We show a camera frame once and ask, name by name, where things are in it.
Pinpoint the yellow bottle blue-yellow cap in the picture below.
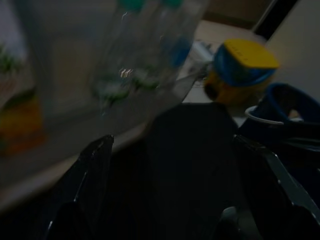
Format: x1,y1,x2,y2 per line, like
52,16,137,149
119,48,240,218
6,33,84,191
203,38,280,106

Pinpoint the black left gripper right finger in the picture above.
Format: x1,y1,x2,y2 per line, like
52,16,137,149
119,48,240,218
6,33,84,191
234,134,320,240

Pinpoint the blue cup white rim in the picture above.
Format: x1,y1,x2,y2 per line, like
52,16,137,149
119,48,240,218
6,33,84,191
244,82,320,152

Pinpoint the white juice carton orange print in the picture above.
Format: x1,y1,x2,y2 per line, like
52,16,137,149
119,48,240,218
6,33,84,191
0,0,49,157

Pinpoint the black vertical bar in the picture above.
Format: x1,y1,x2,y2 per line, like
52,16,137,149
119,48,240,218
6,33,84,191
251,0,300,41

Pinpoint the clear water bottle green cap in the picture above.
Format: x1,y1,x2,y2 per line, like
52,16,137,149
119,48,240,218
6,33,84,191
91,0,147,106
129,0,182,92

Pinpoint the clear plastic bottle pack wrap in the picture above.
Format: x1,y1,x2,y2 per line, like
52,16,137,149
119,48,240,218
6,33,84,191
88,0,210,132

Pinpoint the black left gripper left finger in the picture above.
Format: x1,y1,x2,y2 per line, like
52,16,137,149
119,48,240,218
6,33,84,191
45,134,115,240

